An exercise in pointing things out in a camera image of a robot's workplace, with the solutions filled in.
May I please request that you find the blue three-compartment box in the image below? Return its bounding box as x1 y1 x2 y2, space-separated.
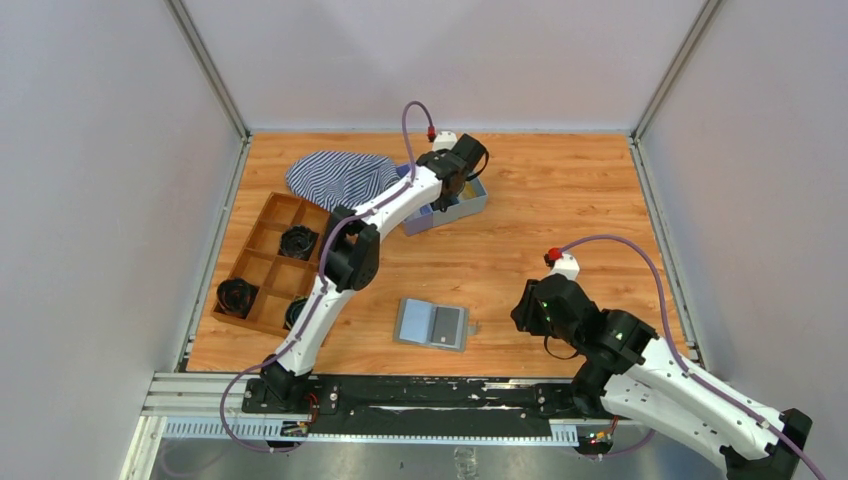
402 178 488 236

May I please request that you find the dark grey credit card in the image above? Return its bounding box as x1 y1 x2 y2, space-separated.
430 307 462 348

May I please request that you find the grey card holder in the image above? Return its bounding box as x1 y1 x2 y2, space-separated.
393 297 481 352

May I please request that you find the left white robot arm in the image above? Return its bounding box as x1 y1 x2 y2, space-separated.
255 134 489 413

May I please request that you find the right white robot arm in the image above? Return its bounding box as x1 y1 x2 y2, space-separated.
511 252 812 479

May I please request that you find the gold card in box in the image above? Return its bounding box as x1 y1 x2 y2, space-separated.
458 182 478 201

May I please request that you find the striped blue white cloth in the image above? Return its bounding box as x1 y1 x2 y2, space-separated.
285 150 400 211

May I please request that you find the black ribbed round part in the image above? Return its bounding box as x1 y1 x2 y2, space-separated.
278 225 319 261

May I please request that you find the wooden compartment tray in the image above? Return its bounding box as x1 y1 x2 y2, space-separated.
211 192 329 337

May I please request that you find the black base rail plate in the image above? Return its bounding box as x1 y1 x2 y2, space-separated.
241 374 612 439

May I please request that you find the black coiled cable roll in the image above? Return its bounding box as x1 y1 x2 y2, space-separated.
284 298 310 331

